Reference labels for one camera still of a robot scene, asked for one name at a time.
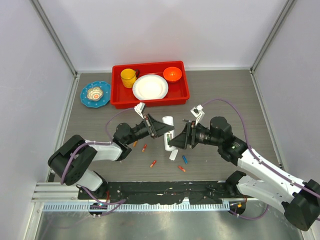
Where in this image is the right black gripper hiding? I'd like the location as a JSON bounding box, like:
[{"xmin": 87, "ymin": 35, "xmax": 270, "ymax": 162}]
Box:
[{"xmin": 168, "ymin": 120, "xmax": 222, "ymax": 150}]

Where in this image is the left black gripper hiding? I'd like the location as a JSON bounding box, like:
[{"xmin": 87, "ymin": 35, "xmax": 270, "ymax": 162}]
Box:
[{"xmin": 125, "ymin": 113, "xmax": 174, "ymax": 145}]

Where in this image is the white remote control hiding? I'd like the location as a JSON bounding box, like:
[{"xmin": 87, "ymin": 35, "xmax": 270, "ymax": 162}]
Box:
[{"xmin": 162, "ymin": 116, "xmax": 175, "ymax": 152}]

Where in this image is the white battery cover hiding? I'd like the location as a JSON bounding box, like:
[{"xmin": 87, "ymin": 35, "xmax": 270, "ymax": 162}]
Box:
[{"xmin": 169, "ymin": 149, "xmax": 179, "ymax": 161}]

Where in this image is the green battery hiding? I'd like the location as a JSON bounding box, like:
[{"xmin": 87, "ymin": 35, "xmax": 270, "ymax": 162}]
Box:
[{"xmin": 166, "ymin": 133, "xmax": 172, "ymax": 147}]

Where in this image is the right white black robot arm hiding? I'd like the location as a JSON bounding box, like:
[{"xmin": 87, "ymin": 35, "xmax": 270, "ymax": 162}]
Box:
[{"xmin": 169, "ymin": 116, "xmax": 320, "ymax": 231}]

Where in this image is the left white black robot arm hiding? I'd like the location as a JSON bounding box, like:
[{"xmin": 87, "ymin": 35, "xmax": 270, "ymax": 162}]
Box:
[{"xmin": 47, "ymin": 114, "xmax": 174, "ymax": 200}]

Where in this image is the blue battery lower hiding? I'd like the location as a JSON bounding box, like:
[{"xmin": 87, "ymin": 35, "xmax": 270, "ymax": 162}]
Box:
[{"xmin": 182, "ymin": 155, "xmax": 188, "ymax": 164}]

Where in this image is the red plastic tray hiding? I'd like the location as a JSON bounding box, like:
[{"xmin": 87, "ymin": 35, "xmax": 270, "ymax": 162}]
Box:
[{"xmin": 110, "ymin": 60, "xmax": 190, "ymax": 109}]

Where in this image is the white paper plate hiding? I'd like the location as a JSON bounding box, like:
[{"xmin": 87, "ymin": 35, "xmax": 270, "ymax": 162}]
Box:
[{"xmin": 132, "ymin": 74, "xmax": 169, "ymax": 101}]

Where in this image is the orange bowl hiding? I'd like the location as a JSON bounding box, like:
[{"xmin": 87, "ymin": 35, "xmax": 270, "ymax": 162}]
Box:
[{"xmin": 163, "ymin": 66, "xmax": 182, "ymax": 83}]

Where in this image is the yellow mug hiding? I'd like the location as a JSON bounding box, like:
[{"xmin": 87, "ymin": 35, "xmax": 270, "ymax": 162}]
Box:
[{"xmin": 120, "ymin": 68, "xmax": 140, "ymax": 89}]

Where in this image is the blue dotted plate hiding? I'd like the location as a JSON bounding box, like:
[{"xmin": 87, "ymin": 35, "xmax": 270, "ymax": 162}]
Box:
[{"xmin": 80, "ymin": 81, "xmax": 111, "ymax": 109}]

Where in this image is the small patterned bowl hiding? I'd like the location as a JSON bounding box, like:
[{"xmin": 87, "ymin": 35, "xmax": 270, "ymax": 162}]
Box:
[{"xmin": 86, "ymin": 86, "xmax": 104, "ymax": 102}]

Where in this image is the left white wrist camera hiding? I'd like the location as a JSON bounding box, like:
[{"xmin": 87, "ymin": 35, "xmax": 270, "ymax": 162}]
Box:
[{"xmin": 134, "ymin": 102, "xmax": 146, "ymax": 119}]

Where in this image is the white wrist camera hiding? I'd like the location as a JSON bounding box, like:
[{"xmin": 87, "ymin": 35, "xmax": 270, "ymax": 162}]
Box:
[
  {"xmin": 134, "ymin": 102, "xmax": 146, "ymax": 119},
  {"xmin": 190, "ymin": 104, "xmax": 205, "ymax": 126}
]

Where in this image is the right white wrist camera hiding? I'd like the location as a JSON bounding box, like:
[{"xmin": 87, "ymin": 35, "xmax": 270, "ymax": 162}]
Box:
[{"xmin": 190, "ymin": 104, "xmax": 205, "ymax": 126}]

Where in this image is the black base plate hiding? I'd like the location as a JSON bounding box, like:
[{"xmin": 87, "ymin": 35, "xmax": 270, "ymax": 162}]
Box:
[{"xmin": 91, "ymin": 181, "xmax": 247, "ymax": 205}]

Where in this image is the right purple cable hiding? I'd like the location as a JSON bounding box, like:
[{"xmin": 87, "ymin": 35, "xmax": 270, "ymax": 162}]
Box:
[{"xmin": 199, "ymin": 98, "xmax": 320, "ymax": 221}]

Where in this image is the slotted cable duct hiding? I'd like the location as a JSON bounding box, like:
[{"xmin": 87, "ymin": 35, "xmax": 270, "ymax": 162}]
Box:
[{"xmin": 42, "ymin": 201, "xmax": 230, "ymax": 213}]

